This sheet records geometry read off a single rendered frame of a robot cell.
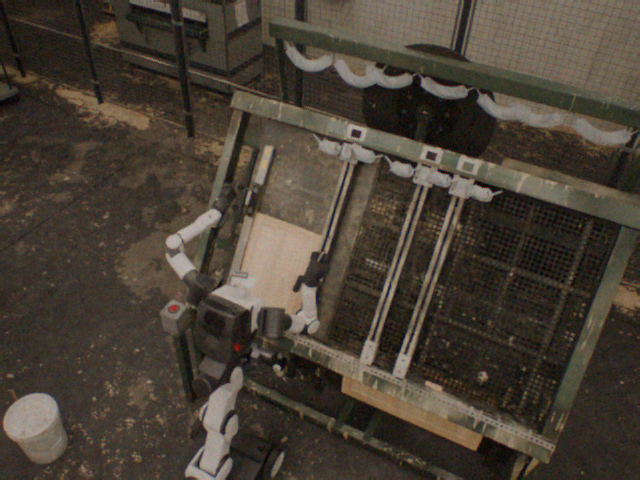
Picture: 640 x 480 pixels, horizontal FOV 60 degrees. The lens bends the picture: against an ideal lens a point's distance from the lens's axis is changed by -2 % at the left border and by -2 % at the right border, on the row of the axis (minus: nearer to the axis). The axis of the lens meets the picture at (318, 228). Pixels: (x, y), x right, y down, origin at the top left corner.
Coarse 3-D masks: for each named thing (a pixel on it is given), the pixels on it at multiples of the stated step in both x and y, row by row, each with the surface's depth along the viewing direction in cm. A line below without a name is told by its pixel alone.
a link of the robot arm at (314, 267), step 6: (312, 252) 265; (318, 252) 266; (312, 258) 263; (312, 264) 264; (318, 264) 261; (324, 264) 262; (306, 270) 266; (312, 270) 265; (318, 270) 260; (324, 270) 259; (306, 276) 266; (312, 276) 265; (318, 276) 263; (312, 282) 266; (318, 282) 268
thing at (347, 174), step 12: (348, 132) 293; (348, 144) 280; (348, 156) 285; (348, 168) 298; (348, 180) 298; (336, 192) 300; (348, 192) 303; (336, 204) 301; (336, 216) 301; (324, 228) 304; (336, 228) 304; (324, 240) 305
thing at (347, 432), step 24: (216, 288) 356; (192, 312) 346; (192, 336) 364; (360, 336) 325; (336, 384) 364; (288, 408) 362; (336, 432) 353; (360, 432) 349; (432, 432) 347; (384, 456) 344; (408, 456) 338; (504, 456) 329
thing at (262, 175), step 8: (264, 152) 317; (272, 152) 317; (264, 176) 318; (264, 184) 321; (256, 208) 322; (248, 224) 323; (248, 232) 323; (240, 240) 325; (248, 240) 325; (240, 248) 325; (240, 256) 326; (240, 264) 326
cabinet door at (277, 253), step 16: (256, 224) 323; (272, 224) 320; (288, 224) 317; (256, 240) 324; (272, 240) 321; (288, 240) 317; (304, 240) 314; (256, 256) 325; (272, 256) 321; (288, 256) 318; (304, 256) 314; (256, 272) 325; (272, 272) 322; (288, 272) 318; (256, 288) 326; (272, 288) 322; (288, 288) 319; (272, 304) 323; (288, 304) 319
